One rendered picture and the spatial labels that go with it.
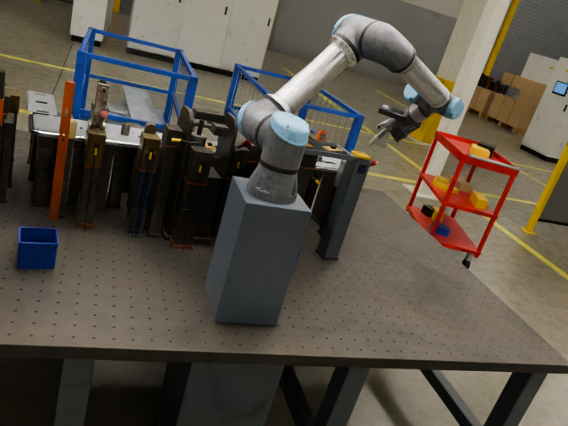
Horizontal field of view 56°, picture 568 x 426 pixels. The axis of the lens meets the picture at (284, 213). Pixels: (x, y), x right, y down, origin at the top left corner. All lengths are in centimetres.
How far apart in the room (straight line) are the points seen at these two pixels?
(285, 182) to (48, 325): 73
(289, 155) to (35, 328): 80
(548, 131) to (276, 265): 1104
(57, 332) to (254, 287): 55
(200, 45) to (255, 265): 862
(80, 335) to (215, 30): 881
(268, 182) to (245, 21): 869
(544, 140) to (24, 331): 1158
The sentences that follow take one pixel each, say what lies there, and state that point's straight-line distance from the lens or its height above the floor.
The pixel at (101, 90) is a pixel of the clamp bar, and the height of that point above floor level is 119.
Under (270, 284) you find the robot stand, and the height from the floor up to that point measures 85.
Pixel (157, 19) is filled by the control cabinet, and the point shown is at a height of 66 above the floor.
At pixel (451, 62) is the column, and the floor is 137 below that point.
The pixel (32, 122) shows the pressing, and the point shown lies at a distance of 210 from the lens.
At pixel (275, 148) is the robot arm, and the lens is 149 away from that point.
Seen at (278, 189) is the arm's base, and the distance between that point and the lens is 151.
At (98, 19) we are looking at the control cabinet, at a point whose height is 45.
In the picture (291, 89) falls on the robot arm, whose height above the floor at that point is 139.
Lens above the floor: 164
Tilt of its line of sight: 21 degrees down
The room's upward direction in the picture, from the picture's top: 17 degrees clockwise
